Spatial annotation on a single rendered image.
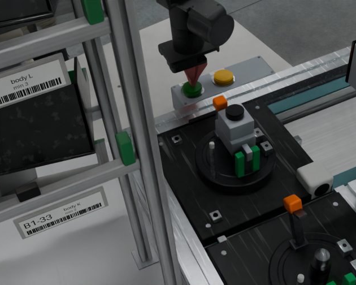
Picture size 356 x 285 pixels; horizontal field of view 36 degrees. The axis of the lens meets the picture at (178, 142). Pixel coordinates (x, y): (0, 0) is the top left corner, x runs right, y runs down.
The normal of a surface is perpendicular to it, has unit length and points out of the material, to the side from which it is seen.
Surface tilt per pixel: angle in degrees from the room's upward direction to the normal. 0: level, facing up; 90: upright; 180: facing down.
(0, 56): 90
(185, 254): 0
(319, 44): 0
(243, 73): 0
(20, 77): 90
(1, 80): 90
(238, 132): 90
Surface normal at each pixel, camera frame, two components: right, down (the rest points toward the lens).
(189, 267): -0.09, -0.68
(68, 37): 0.40, 0.65
